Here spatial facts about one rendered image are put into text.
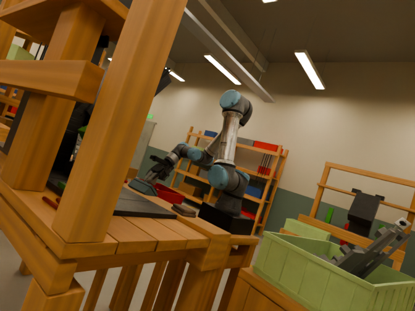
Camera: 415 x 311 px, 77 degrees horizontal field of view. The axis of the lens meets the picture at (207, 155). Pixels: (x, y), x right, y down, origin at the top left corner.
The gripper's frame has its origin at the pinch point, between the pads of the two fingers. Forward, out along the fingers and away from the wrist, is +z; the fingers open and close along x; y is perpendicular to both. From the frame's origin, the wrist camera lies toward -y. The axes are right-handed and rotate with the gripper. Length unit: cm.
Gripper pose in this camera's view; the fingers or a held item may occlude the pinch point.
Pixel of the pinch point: (144, 181)
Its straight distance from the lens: 152.3
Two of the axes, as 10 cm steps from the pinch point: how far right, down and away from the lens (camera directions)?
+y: 2.8, 7.3, 6.2
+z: -5.9, 6.4, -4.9
